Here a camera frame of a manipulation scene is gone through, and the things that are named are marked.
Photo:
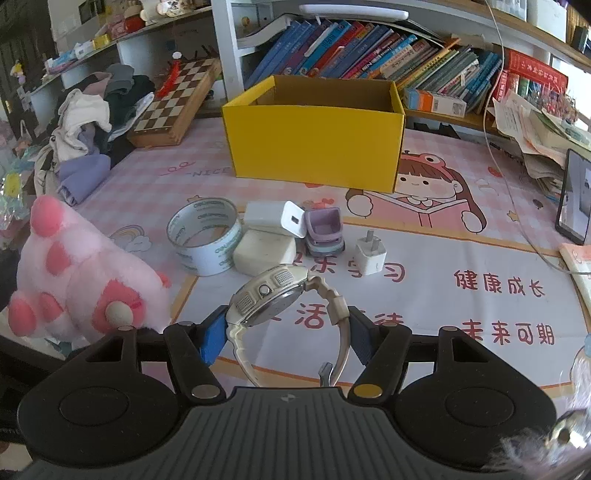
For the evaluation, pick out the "wooden chess board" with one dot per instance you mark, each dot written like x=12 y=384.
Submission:
x=171 y=110

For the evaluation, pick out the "white charger with port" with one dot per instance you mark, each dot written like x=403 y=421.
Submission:
x=263 y=214

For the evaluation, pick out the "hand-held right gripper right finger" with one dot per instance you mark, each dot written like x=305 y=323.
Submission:
x=362 y=342

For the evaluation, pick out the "beige wristwatch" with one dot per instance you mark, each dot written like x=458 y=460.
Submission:
x=268 y=295

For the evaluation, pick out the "stack of papers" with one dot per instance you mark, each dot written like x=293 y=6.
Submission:
x=531 y=134

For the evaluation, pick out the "white figurine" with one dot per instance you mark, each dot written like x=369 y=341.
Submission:
x=164 y=7

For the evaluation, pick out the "curved side shelf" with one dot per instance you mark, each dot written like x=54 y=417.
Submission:
x=138 y=50

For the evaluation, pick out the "small white plug adapter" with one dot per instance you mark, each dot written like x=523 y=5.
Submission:
x=368 y=261

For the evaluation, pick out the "row of colourful books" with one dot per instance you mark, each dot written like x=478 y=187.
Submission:
x=351 y=50

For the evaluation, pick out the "red thick book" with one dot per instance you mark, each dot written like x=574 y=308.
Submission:
x=535 y=69

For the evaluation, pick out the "iridescent plastic wrap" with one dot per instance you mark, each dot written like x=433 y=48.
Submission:
x=11 y=184

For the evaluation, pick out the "red jar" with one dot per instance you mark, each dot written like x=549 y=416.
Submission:
x=137 y=19

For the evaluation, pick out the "red tassel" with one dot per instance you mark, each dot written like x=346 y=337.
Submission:
x=170 y=78

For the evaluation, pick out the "blue and white packet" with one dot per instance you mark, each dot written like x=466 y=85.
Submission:
x=60 y=62

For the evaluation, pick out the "yellow small box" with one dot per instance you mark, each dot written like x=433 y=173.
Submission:
x=100 y=41

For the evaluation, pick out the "purple toy car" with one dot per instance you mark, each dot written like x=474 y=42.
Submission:
x=323 y=226

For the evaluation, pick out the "pink small box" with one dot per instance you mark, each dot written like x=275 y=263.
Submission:
x=115 y=28

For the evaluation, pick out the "orange and white carton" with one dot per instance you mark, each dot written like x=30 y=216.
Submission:
x=434 y=102

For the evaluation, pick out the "pink printed table mat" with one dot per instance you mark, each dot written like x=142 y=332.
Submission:
x=194 y=166

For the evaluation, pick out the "white desk lamp bar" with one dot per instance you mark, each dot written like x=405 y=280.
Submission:
x=355 y=12

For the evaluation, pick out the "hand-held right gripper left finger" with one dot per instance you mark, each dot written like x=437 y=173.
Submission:
x=213 y=339

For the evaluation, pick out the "white bookshelf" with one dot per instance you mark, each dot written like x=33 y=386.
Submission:
x=228 y=55

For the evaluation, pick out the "pink plush toy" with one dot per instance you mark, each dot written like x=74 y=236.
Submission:
x=78 y=267

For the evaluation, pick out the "white tape roll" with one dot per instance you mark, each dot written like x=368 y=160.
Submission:
x=207 y=261

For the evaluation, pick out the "yellow cardboard box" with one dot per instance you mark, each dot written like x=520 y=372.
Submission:
x=314 y=143

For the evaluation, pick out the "white small box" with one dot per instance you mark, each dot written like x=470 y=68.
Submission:
x=83 y=48

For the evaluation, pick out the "pile of clothes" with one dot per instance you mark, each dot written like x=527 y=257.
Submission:
x=83 y=115

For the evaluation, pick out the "black smartphone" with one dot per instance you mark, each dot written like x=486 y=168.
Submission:
x=575 y=198

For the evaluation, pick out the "white storage box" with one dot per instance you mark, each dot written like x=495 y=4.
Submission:
x=547 y=21

